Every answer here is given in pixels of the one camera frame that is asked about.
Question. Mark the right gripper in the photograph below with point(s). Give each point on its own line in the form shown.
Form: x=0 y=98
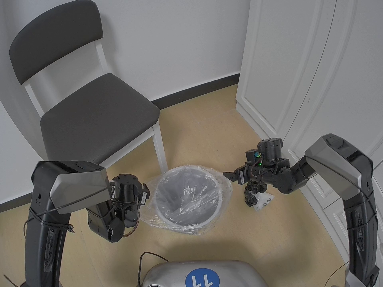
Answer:
x=250 y=175

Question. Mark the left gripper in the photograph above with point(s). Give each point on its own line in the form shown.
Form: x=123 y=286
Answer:
x=144 y=194

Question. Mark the black plastic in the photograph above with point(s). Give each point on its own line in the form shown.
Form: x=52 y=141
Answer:
x=252 y=193

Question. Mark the clear plastic bag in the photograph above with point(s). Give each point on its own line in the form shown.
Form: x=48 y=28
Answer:
x=227 y=190

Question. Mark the clear printed wrapper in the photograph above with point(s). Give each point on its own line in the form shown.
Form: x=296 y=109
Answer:
x=264 y=202

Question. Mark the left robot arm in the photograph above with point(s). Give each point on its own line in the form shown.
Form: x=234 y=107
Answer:
x=74 y=184

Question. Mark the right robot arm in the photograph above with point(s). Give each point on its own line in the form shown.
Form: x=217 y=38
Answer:
x=338 y=160

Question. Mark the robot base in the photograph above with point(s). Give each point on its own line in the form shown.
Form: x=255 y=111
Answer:
x=203 y=272

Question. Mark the white trash bin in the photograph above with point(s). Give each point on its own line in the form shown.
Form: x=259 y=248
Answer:
x=188 y=220

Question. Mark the grey padded white chair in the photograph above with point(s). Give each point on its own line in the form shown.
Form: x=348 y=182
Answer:
x=98 y=115

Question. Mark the white wardrobe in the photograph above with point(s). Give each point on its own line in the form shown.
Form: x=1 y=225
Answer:
x=299 y=70

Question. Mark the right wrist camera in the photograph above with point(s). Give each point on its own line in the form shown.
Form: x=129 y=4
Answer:
x=252 y=157

